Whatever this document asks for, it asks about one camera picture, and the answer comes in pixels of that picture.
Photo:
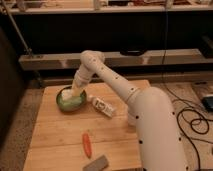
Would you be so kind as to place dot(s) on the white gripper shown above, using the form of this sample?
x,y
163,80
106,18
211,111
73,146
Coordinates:
x,y
78,83

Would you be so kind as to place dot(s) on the white plastic bottle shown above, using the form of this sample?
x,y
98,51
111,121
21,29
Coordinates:
x,y
102,106

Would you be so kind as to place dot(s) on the black round object on beam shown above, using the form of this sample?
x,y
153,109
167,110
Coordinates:
x,y
132,53

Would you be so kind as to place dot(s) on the white sponge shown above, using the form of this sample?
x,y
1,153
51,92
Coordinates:
x,y
66,95

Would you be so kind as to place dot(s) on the green ceramic bowl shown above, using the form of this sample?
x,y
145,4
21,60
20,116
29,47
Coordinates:
x,y
72,104

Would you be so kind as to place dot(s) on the orange carrot toy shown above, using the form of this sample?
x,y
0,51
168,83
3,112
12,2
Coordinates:
x,y
87,145

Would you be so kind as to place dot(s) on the grey sponge block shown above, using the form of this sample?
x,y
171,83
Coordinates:
x,y
98,164

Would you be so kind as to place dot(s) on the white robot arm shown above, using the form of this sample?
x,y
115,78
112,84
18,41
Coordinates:
x,y
150,109

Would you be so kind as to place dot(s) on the metal diagonal pole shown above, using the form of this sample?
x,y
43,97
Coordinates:
x,y
27,49

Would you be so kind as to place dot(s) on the upper wooden shelf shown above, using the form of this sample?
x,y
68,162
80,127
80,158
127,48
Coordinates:
x,y
95,6

